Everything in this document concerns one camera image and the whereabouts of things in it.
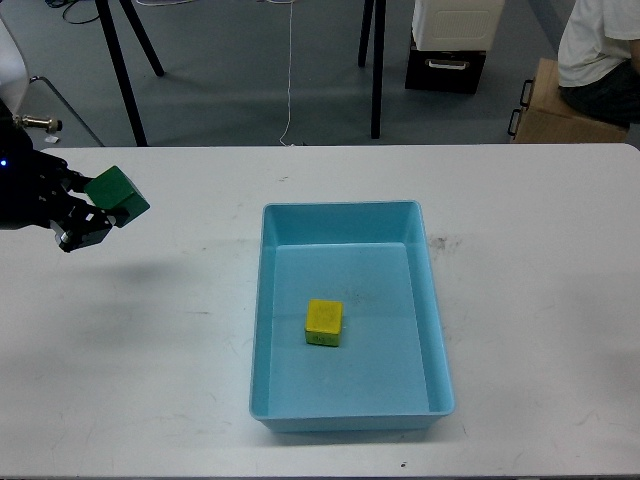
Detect yellow wooden block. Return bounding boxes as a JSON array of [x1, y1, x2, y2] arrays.
[[304, 299, 343, 347]]

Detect seated person white shirt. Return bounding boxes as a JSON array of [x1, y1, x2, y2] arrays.
[[557, 0, 639, 125]]

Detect green wooden block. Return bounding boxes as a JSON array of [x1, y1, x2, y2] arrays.
[[84, 166, 150, 228]]

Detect white appliance box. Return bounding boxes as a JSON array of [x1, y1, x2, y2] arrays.
[[412, 0, 505, 52]]

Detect white hanging cable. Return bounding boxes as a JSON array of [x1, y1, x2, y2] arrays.
[[264, 0, 307, 149]]

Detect white chair metal frame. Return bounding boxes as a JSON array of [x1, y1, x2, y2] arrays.
[[0, 19, 106, 149]]

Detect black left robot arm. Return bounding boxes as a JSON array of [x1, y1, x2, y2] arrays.
[[1, 105, 127, 253]]

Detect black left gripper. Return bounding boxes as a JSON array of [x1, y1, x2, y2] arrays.
[[1, 149, 116, 253]]

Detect blue plastic tray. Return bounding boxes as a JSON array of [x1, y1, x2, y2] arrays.
[[249, 201, 455, 432]]

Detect black tripod legs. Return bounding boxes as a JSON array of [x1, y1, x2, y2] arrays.
[[357, 0, 387, 139], [94, 0, 166, 148]]

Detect black tripod legs right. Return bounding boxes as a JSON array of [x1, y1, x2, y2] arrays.
[[357, 0, 387, 139]]

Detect black storage box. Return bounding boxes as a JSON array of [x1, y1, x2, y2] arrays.
[[405, 41, 487, 94]]

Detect black tripod legs left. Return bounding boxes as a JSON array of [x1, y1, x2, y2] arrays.
[[94, 0, 166, 148]]

